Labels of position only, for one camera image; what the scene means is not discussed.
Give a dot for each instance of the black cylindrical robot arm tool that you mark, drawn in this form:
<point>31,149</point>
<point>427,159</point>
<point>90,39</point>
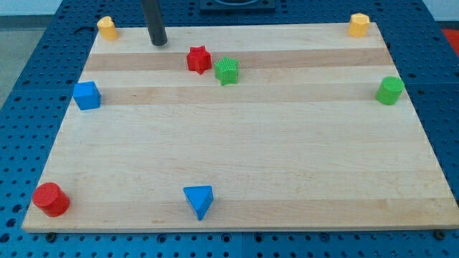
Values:
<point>154,22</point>

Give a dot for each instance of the green star block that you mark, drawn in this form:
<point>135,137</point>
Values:
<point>227,71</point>

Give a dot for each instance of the red star block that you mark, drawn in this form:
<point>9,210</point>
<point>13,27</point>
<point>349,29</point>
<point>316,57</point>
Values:
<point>199,59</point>

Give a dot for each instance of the light wooden board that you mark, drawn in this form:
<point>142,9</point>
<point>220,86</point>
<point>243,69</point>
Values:
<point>300,143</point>

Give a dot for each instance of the blue triangle block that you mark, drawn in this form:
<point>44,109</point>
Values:
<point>200,199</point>

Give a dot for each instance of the blue cube block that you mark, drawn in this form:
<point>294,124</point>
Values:
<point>87,95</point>

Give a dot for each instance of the yellow heart block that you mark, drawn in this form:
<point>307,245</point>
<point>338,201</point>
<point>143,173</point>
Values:
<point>107,28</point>

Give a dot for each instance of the yellow hexagon block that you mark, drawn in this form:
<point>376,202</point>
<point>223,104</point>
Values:
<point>358,25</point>

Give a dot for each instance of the green cylinder block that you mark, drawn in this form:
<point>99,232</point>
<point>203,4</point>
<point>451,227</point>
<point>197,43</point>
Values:
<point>389,91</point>

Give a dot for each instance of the red cylinder block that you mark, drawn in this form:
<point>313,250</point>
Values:
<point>51,199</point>

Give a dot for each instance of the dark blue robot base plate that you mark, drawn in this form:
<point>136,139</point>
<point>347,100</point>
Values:
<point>236,5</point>

